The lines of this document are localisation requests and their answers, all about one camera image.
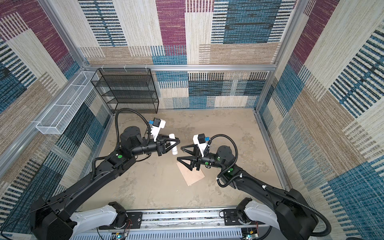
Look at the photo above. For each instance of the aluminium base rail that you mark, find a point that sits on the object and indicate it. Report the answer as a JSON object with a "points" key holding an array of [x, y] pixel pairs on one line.
{"points": [[196, 223]]}

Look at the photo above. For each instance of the white wire mesh basket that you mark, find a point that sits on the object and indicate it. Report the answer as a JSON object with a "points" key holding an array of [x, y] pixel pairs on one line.
{"points": [[59, 116]]}

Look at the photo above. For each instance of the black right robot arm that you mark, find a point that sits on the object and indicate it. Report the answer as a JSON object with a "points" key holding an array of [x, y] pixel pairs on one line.
{"points": [[270, 195]]}

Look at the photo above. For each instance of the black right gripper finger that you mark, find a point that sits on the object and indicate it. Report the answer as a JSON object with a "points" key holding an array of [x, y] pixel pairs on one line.
{"points": [[190, 149], [189, 162]]}

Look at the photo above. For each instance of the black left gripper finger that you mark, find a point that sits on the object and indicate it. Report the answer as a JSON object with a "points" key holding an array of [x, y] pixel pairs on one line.
{"points": [[171, 146], [170, 139]]}

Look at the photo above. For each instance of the black wire shelf rack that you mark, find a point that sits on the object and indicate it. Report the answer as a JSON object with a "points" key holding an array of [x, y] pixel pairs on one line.
{"points": [[132, 88]]}

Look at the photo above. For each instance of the white glue stick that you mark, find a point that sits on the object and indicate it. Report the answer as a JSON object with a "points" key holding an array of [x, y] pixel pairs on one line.
{"points": [[174, 148]]}

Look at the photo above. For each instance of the pink envelope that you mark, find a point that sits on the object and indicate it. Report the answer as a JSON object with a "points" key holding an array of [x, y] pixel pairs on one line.
{"points": [[190, 177]]}

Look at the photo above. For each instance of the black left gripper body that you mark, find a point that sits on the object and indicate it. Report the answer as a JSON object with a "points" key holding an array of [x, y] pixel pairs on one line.
{"points": [[159, 147]]}

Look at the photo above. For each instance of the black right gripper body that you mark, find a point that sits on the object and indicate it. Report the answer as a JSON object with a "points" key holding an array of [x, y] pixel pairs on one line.
{"points": [[199, 159]]}

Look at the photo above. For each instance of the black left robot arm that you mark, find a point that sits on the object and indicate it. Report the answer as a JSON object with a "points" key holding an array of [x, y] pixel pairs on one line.
{"points": [[57, 218]]}

